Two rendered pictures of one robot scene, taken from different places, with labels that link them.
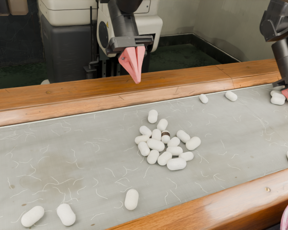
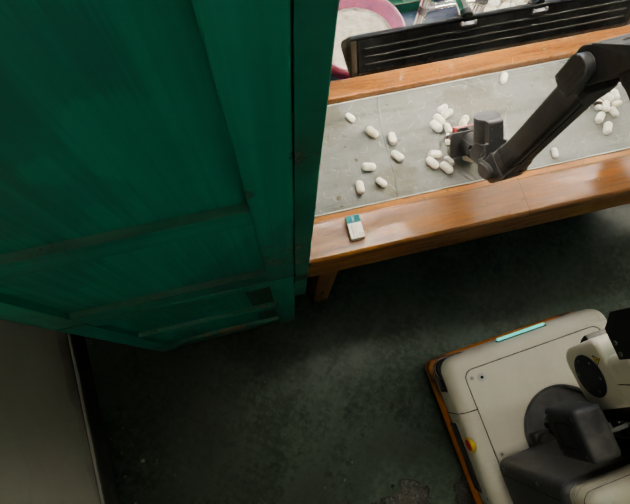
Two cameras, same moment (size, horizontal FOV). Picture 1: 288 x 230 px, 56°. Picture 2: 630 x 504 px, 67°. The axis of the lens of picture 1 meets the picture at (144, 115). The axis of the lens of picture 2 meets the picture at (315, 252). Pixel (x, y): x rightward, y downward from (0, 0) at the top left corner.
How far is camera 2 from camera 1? 168 cm
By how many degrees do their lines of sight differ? 69
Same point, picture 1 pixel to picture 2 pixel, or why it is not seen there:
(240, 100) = not seen: hidden behind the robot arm
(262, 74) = (473, 189)
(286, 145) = (496, 93)
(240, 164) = (543, 80)
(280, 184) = (533, 51)
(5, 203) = not seen: outside the picture
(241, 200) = (563, 44)
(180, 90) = (579, 163)
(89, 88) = not seen: outside the picture
